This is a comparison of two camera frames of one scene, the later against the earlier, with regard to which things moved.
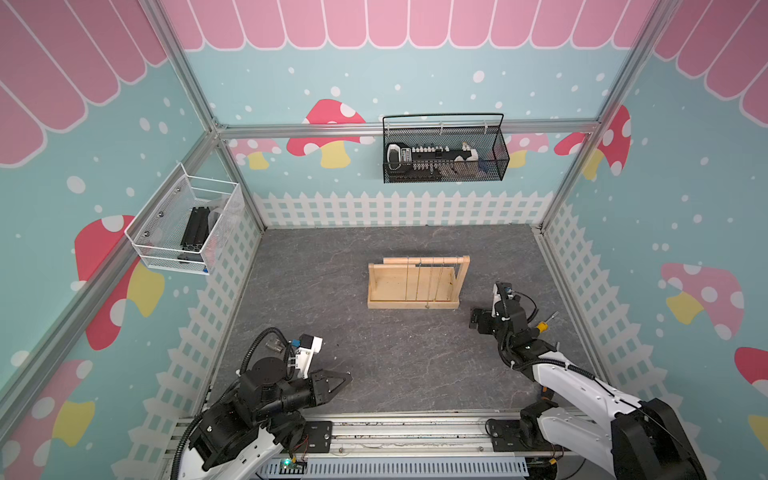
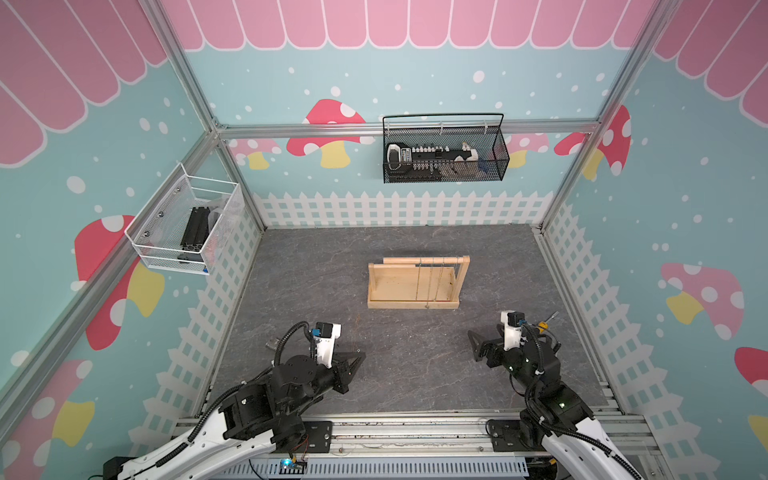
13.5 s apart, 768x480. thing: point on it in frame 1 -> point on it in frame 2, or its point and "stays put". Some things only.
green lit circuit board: x=290 y=466 stays put
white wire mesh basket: x=185 y=224 stays put
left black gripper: x=319 y=389 -> x=342 y=372
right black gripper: x=486 y=316 -> x=497 y=346
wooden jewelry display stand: x=417 y=282 stays put
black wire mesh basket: x=449 y=147 stays put
